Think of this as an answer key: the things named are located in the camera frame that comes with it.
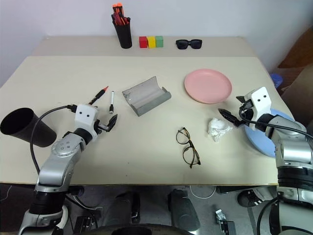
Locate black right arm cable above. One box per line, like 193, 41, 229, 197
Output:
238, 107, 313, 136

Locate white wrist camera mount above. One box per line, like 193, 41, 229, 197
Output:
74, 104, 100, 138
244, 86, 272, 129

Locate black shoe with white stripes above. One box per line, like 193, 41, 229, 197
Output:
237, 189, 264, 209

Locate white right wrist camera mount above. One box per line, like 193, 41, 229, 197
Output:
244, 86, 272, 129

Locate black sunglasses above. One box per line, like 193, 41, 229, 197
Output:
175, 39, 203, 51

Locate light blue plate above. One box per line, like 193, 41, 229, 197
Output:
244, 107, 298, 157

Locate tortoiseshell frame eyeglasses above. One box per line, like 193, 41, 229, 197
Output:
176, 126, 202, 169

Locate small black box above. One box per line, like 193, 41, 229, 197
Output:
221, 220, 237, 235

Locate black empty tipped cup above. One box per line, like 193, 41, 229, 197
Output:
0, 107, 57, 148

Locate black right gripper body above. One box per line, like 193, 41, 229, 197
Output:
238, 99, 254, 124

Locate white tissue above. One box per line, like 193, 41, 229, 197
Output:
207, 117, 233, 143

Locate white marker with black cap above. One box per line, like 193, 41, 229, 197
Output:
109, 91, 116, 115

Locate blue plastic container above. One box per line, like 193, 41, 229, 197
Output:
270, 72, 284, 90

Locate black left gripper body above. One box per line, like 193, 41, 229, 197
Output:
94, 118, 110, 136

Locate black pen with red tip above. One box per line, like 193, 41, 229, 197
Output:
88, 86, 109, 106

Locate black upright pen holder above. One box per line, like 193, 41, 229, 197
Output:
113, 21, 133, 49

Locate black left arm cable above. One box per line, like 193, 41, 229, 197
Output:
29, 104, 78, 173

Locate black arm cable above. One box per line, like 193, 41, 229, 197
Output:
238, 107, 313, 136
29, 104, 78, 173

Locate grey glasses case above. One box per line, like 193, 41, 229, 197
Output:
121, 76, 172, 118

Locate pink plate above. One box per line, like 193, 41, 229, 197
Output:
184, 69, 233, 105

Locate black electronic device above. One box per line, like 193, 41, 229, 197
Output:
73, 215, 99, 235

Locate brown cardboard box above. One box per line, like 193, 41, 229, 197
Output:
280, 66, 313, 128

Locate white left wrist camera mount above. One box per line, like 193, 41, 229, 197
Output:
74, 104, 100, 138

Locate black rounded shape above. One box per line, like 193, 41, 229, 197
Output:
168, 188, 201, 230

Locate metal caster wheel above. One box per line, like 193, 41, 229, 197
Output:
215, 209, 227, 232

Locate white cable loop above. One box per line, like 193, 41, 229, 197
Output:
189, 185, 217, 199

